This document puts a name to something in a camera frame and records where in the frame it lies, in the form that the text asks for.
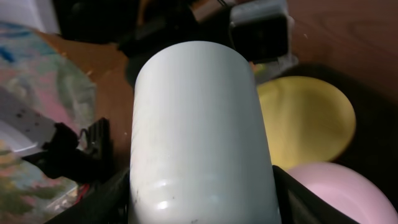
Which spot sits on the dark brown serving tray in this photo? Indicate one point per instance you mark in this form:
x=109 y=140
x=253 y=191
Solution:
x=372 y=151

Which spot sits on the yellow plate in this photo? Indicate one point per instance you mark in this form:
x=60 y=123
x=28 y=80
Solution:
x=306 y=120

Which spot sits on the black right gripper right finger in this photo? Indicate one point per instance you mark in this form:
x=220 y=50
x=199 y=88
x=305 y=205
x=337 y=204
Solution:
x=298 y=205

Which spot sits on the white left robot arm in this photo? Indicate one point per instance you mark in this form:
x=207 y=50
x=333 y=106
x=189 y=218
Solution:
x=55 y=148

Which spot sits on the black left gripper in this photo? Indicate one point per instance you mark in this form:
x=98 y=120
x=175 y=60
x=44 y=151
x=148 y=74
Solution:
x=258 y=30

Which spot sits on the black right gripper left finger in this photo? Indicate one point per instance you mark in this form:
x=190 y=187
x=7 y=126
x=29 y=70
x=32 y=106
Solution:
x=108 y=204

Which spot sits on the clear plastic waste bin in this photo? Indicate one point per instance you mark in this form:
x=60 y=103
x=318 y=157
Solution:
x=263 y=72

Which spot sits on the pale green cup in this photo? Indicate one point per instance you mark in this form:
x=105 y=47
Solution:
x=199 y=151

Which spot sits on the pink bowl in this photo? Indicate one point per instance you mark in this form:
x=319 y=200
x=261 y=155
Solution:
x=347 y=191

